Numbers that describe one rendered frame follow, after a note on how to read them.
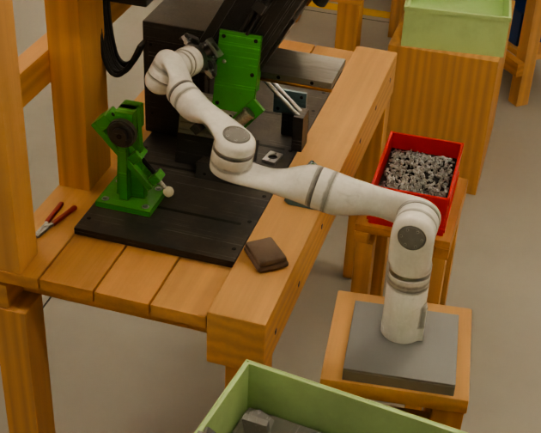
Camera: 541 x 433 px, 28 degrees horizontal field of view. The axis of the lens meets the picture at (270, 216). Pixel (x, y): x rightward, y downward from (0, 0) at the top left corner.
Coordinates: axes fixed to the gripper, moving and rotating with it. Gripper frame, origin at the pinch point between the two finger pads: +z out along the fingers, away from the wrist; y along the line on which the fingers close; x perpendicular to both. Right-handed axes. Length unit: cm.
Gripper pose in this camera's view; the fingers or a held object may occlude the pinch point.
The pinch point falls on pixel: (207, 52)
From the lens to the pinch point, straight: 281.9
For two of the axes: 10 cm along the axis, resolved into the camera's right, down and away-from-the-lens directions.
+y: -5.8, -8.1, -0.9
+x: -7.7, 5.0, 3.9
